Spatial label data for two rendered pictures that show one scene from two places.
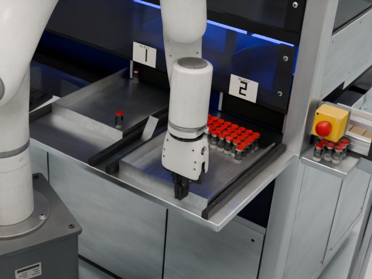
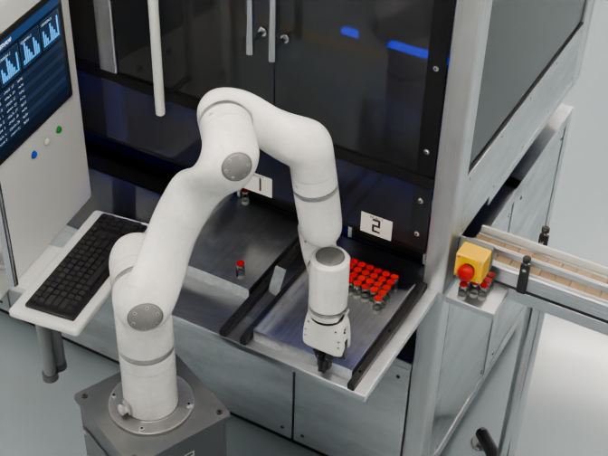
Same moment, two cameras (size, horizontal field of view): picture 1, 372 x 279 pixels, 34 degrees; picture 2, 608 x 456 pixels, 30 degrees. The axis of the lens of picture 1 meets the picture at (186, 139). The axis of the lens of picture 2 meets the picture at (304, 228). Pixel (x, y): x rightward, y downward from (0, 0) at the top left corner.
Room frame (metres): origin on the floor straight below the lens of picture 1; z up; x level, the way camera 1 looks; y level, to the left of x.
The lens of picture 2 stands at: (-0.63, 0.17, 2.77)
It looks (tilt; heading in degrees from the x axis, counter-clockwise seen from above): 39 degrees down; 356
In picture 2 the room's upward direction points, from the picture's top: 2 degrees clockwise
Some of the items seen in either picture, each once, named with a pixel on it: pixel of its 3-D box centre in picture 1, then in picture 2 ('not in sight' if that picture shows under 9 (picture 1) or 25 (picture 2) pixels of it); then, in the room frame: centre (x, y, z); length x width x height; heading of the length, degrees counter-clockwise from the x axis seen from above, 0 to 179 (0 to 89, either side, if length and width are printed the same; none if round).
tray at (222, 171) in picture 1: (199, 156); (336, 311); (1.35, -0.04, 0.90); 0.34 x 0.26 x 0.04; 148
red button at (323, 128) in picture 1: (324, 128); (466, 271); (1.38, -0.35, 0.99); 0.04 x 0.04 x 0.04; 58
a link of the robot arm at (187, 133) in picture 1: (187, 125); (328, 308); (1.16, 0.00, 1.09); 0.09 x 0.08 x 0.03; 58
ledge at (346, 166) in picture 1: (332, 158); (479, 291); (1.45, -0.41, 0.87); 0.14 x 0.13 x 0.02; 148
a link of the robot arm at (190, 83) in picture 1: (190, 90); (328, 278); (1.17, 0.00, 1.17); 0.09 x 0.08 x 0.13; 9
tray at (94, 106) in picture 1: (124, 101); (240, 239); (1.63, 0.19, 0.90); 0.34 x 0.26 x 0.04; 148
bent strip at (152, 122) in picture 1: (138, 136); (266, 292); (1.41, 0.13, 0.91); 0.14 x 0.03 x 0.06; 148
